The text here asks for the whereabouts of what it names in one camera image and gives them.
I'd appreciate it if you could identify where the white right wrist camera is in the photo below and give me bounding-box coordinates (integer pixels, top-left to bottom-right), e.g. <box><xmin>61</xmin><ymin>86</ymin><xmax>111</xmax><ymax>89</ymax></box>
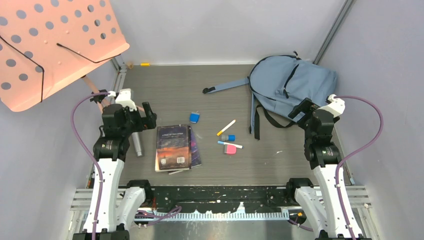
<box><xmin>321</xmin><ymin>94</ymin><xmax>346</xmax><ymax>118</ymax></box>

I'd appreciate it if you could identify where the pink eraser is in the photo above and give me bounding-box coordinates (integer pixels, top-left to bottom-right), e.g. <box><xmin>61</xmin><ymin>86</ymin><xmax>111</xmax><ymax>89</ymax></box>
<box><xmin>224</xmin><ymin>144</ymin><xmax>237</xmax><ymax>155</ymax></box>

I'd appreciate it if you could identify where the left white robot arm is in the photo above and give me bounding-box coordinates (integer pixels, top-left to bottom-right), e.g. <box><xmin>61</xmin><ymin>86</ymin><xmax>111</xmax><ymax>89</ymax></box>
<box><xmin>72</xmin><ymin>102</ymin><xmax>157</xmax><ymax>240</ymax></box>

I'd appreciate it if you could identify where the yellow white marker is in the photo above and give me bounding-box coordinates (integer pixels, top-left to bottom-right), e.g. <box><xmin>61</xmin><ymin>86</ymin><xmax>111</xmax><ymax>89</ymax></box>
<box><xmin>216</xmin><ymin>119</ymin><xmax>236</xmax><ymax>136</ymax></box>

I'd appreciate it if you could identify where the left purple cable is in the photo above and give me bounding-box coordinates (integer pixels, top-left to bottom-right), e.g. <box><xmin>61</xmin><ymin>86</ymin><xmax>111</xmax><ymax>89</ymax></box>
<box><xmin>70</xmin><ymin>92</ymin><xmax>110</xmax><ymax>240</ymax></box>

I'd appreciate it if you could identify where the dark sunset cover book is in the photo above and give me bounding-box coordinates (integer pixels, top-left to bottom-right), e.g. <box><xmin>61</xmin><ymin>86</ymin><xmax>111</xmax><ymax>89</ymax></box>
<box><xmin>155</xmin><ymin>124</ymin><xmax>192</xmax><ymax>172</ymax></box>

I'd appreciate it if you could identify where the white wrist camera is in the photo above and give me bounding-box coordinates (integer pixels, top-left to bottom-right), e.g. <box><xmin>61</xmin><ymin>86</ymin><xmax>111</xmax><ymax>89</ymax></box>
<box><xmin>115</xmin><ymin>88</ymin><xmax>138</xmax><ymax>112</ymax></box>
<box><xmin>321</xmin><ymin>94</ymin><xmax>346</xmax><ymax>118</ymax></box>

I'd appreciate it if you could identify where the blue pencil sharpener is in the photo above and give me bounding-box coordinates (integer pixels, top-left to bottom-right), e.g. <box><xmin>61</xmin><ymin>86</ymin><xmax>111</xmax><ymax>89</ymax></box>
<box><xmin>189</xmin><ymin>112</ymin><xmax>200</xmax><ymax>124</ymax></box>

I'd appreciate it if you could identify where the purple cable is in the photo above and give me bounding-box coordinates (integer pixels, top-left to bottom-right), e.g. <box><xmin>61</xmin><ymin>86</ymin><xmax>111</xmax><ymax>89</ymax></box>
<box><xmin>70</xmin><ymin>92</ymin><xmax>110</xmax><ymax>240</ymax></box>
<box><xmin>333</xmin><ymin>95</ymin><xmax>384</xmax><ymax>240</ymax></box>

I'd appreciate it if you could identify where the silver metal cylinder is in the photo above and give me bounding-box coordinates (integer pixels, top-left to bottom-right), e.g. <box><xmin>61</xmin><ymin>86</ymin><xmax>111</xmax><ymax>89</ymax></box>
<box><xmin>131</xmin><ymin>132</ymin><xmax>144</xmax><ymax>157</ymax></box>

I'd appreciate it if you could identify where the blue white pen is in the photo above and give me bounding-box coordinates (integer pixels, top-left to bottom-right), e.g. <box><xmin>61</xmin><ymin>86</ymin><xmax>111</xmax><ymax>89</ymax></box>
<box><xmin>217</xmin><ymin>141</ymin><xmax>244</xmax><ymax>149</ymax></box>

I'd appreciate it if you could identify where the purple cover book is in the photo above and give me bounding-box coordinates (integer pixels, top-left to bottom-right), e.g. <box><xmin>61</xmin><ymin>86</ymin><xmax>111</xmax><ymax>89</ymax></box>
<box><xmin>189</xmin><ymin>125</ymin><xmax>202</xmax><ymax>168</ymax></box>

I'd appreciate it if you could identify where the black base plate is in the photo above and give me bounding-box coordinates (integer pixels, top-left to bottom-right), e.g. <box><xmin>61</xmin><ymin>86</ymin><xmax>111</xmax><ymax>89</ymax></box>
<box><xmin>150</xmin><ymin>185</ymin><xmax>301</xmax><ymax>214</ymax></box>

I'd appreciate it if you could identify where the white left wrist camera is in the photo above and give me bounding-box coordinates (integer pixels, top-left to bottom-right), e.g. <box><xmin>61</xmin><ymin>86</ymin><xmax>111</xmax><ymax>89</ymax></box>
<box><xmin>115</xmin><ymin>88</ymin><xmax>138</xmax><ymax>112</ymax></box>

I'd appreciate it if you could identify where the light blue backpack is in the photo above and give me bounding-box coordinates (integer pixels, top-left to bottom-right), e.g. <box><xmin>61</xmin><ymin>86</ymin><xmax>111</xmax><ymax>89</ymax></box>
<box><xmin>202</xmin><ymin>54</ymin><xmax>338</xmax><ymax>140</ymax></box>

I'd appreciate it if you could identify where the pink perforated music stand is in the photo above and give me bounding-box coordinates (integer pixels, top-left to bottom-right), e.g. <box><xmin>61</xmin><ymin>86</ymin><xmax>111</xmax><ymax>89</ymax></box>
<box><xmin>0</xmin><ymin>0</ymin><xmax>130</xmax><ymax>112</ymax></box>

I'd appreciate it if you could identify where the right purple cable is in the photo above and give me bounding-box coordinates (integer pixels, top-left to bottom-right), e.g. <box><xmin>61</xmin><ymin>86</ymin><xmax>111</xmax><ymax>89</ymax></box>
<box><xmin>333</xmin><ymin>95</ymin><xmax>384</xmax><ymax>240</ymax></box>

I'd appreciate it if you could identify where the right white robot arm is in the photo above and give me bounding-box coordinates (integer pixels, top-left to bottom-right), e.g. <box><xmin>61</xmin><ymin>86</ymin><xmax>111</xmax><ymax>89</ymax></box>
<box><xmin>285</xmin><ymin>94</ymin><xmax>365</xmax><ymax>240</ymax></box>

